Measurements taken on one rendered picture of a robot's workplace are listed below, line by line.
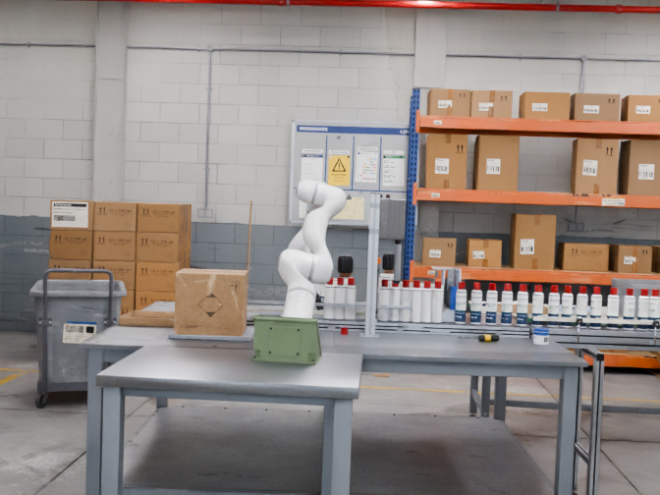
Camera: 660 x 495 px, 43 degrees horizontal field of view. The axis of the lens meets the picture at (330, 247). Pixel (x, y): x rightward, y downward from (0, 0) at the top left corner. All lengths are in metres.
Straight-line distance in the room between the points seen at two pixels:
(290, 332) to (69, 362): 2.95
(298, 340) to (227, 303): 0.57
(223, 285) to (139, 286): 3.63
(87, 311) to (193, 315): 2.23
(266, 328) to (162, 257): 4.06
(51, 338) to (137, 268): 1.57
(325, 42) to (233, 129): 1.27
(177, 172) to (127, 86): 1.00
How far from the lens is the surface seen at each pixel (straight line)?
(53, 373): 5.96
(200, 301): 3.69
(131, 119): 8.85
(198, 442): 4.39
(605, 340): 4.27
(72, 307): 5.86
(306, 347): 3.21
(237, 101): 8.62
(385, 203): 3.90
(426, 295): 4.09
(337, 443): 2.92
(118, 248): 7.29
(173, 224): 7.20
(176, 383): 2.93
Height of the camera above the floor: 1.44
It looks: 3 degrees down
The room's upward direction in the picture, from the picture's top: 2 degrees clockwise
